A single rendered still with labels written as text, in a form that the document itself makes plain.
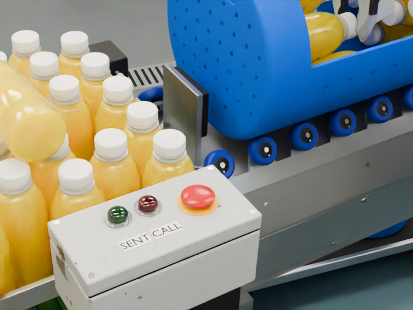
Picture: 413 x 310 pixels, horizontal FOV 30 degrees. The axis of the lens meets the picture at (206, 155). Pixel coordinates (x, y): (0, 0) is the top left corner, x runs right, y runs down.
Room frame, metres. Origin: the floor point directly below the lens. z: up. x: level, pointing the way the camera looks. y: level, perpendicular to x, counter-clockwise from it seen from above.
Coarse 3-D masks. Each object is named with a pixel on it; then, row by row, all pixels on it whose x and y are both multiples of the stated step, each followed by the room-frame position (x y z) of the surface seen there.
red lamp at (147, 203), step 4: (144, 196) 0.61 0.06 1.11; (148, 196) 0.61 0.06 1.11; (152, 196) 0.61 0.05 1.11; (140, 200) 0.61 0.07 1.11; (144, 200) 0.61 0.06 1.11; (148, 200) 0.61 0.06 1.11; (152, 200) 0.61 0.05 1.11; (156, 200) 0.61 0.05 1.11; (140, 204) 0.60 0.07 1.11; (144, 204) 0.60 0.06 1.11; (148, 204) 0.60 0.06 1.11; (152, 204) 0.60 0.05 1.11; (156, 204) 0.60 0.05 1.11; (140, 208) 0.60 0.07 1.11; (144, 208) 0.60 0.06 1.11; (148, 208) 0.60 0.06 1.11; (152, 208) 0.60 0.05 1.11; (156, 208) 0.60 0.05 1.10
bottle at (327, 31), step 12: (312, 12) 1.01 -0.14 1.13; (324, 12) 1.01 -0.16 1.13; (312, 24) 0.98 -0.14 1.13; (324, 24) 0.98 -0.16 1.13; (336, 24) 0.99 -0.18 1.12; (312, 36) 0.96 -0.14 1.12; (324, 36) 0.97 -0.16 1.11; (336, 36) 0.98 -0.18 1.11; (312, 48) 0.96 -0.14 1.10; (324, 48) 0.97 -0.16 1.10; (336, 48) 0.99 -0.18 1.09; (312, 60) 0.97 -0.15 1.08
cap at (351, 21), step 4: (348, 12) 1.04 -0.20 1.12; (344, 16) 1.03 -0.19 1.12; (348, 16) 1.03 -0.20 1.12; (352, 16) 1.03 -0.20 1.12; (348, 20) 1.02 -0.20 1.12; (352, 20) 1.02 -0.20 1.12; (356, 20) 1.02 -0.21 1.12; (348, 24) 1.01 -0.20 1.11; (352, 24) 1.02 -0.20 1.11; (356, 24) 1.02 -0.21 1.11; (348, 28) 1.01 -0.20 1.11; (352, 28) 1.01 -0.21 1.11; (348, 32) 1.01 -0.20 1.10; (352, 32) 1.01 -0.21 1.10; (348, 36) 1.01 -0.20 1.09; (352, 36) 1.02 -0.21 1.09
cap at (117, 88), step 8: (104, 80) 0.87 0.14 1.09; (112, 80) 0.87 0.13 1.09; (120, 80) 0.87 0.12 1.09; (128, 80) 0.87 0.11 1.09; (104, 88) 0.85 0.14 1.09; (112, 88) 0.85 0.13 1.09; (120, 88) 0.85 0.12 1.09; (128, 88) 0.85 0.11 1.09; (104, 96) 0.85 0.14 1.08; (112, 96) 0.84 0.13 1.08; (120, 96) 0.84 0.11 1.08; (128, 96) 0.85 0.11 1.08
